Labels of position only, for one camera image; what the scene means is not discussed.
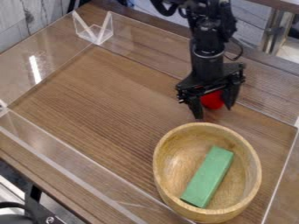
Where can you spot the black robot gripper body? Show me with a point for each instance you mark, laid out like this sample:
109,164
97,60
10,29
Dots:
202,83

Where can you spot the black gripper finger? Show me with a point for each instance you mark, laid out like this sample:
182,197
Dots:
231,94
194,103

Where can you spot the red felt strawberry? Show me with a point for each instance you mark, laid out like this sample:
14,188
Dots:
213,101

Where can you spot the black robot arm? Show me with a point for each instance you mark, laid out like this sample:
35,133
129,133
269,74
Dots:
213,26

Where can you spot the oval wooden bowl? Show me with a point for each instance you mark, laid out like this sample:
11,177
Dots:
178,156

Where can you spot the green rectangular block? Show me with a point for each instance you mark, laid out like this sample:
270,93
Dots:
207,178

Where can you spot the black table leg clamp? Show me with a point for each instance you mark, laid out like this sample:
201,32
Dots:
35,213

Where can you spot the metal chair frame background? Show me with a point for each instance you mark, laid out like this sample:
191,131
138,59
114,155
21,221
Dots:
276,31

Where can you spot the clear acrylic wall panels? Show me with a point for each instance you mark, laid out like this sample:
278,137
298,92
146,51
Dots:
89,107

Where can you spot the clear acrylic corner bracket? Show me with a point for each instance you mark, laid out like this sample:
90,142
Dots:
97,34

